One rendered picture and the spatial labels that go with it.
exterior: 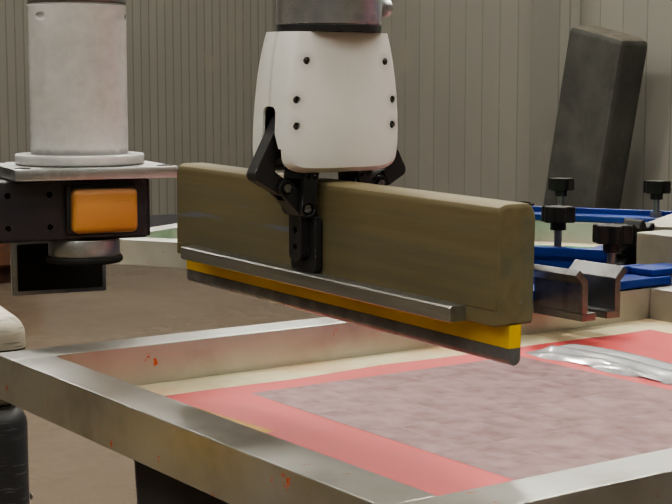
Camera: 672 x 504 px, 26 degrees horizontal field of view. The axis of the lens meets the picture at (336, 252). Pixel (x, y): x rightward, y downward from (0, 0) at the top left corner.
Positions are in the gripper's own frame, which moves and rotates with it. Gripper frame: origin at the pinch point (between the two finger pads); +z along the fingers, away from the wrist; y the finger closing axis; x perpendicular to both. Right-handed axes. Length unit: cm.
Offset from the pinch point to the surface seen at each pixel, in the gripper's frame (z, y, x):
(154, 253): 14, -38, -100
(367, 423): 14.6, -5.1, -1.9
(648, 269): 10, -61, -26
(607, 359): 14.2, -37.4, -8.5
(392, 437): 14.6, -4.0, 2.7
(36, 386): 12.6, 14.3, -19.9
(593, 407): 14.6, -23.3, 3.9
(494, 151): 37, -553, -618
